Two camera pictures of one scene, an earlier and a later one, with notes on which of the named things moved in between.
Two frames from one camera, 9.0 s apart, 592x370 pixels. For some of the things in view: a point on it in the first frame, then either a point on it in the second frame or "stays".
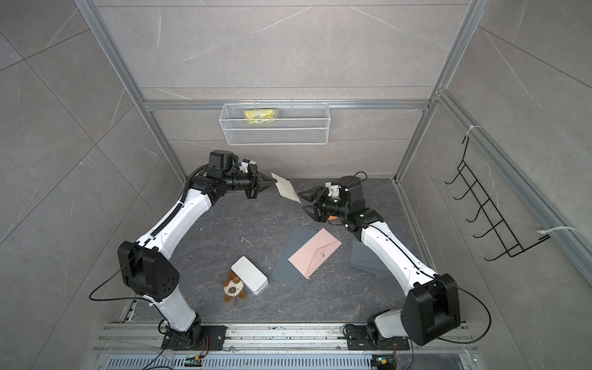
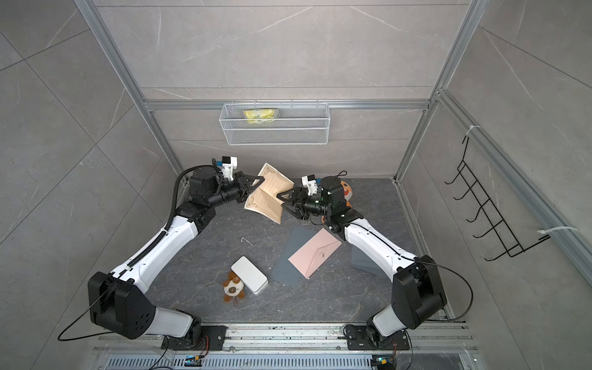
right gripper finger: x=314 y=212 to x=294 y=210
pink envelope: x=314 y=253 stays
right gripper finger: x=309 y=195 to x=288 y=196
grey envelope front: x=364 y=257 stays
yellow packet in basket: x=259 y=116 stays
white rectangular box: x=251 y=276 stays
